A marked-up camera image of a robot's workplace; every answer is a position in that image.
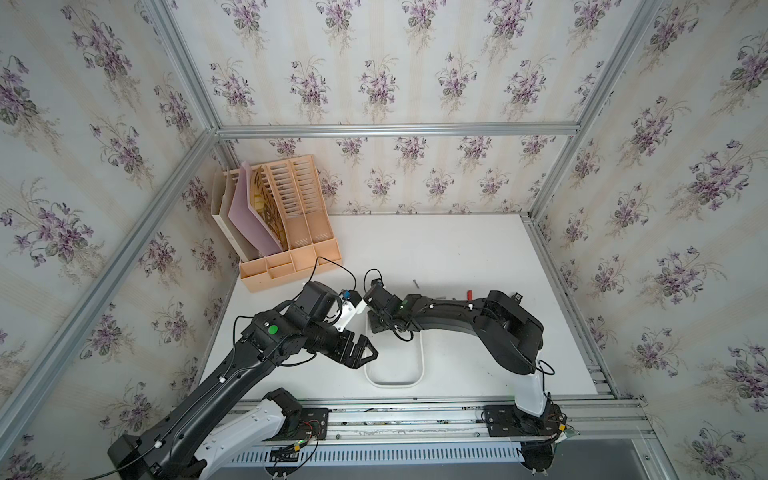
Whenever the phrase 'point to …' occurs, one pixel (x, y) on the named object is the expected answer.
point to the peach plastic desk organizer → (298, 198)
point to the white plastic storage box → (399, 363)
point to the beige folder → (220, 212)
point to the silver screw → (414, 280)
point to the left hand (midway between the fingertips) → (367, 352)
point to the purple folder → (246, 220)
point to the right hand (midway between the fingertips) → (377, 320)
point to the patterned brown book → (264, 203)
